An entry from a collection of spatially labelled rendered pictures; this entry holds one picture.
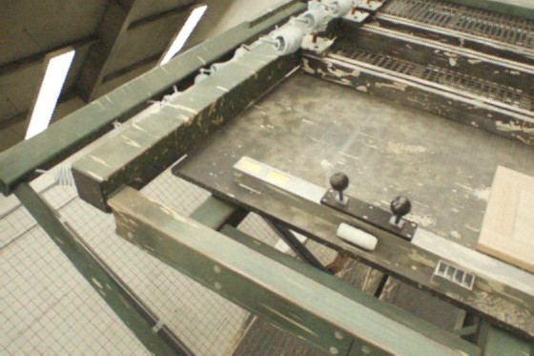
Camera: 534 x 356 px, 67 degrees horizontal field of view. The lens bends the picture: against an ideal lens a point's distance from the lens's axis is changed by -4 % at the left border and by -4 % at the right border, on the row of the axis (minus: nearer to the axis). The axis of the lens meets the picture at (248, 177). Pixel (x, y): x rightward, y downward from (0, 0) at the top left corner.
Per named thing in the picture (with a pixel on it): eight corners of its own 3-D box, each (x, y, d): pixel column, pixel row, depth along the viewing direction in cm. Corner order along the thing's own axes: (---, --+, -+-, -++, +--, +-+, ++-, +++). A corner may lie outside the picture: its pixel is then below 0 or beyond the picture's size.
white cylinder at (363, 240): (335, 238, 87) (371, 254, 84) (338, 228, 85) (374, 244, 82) (340, 229, 89) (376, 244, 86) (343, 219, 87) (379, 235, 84)
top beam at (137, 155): (109, 217, 89) (100, 182, 83) (78, 198, 93) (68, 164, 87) (401, -13, 234) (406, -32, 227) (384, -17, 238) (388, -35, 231)
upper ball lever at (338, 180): (346, 213, 88) (343, 190, 76) (330, 206, 90) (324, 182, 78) (354, 198, 89) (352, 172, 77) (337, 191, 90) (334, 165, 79)
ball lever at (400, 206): (400, 237, 83) (408, 216, 71) (383, 229, 85) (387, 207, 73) (408, 220, 84) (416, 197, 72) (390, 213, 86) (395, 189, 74)
